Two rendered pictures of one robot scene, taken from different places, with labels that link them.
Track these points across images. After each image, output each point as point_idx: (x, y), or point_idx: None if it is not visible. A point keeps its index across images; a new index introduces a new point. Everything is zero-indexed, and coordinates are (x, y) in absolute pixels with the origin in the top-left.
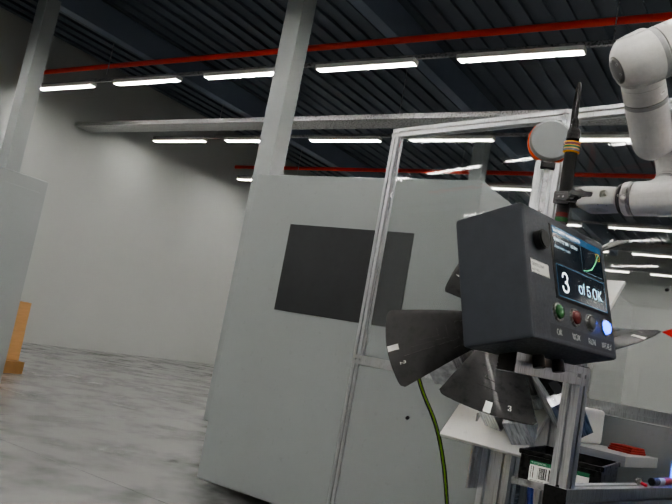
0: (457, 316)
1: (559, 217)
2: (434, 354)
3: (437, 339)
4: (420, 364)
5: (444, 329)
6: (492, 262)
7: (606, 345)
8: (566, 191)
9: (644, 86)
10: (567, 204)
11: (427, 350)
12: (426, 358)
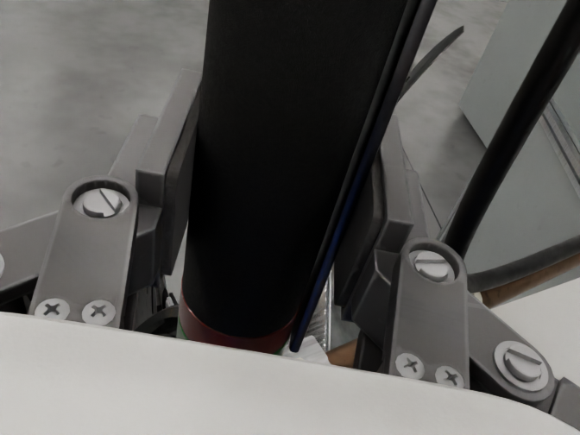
0: (160, 290)
1: (178, 317)
2: (146, 319)
3: (147, 299)
4: (137, 314)
5: (150, 293)
6: None
7: None
8: (143, 156)
9: None
10: (217, 272)
11: (142, 302)
12: (141, 314)
